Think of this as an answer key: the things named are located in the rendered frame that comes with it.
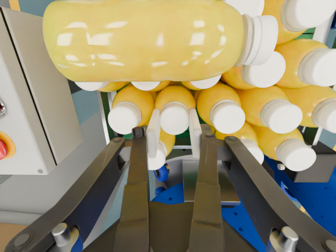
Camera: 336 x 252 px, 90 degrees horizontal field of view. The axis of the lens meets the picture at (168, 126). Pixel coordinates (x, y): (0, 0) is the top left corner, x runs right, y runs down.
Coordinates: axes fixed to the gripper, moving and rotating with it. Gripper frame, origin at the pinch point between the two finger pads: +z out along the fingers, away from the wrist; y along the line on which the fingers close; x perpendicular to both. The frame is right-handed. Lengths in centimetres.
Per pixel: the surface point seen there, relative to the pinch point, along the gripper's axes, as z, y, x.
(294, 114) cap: 2.3, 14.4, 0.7
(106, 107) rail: 13.7, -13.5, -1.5
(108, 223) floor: 110, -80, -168
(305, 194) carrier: 35, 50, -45
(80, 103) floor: 110, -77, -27
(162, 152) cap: 2.6, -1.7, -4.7
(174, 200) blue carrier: 8.4, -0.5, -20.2
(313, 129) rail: 13.1, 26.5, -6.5
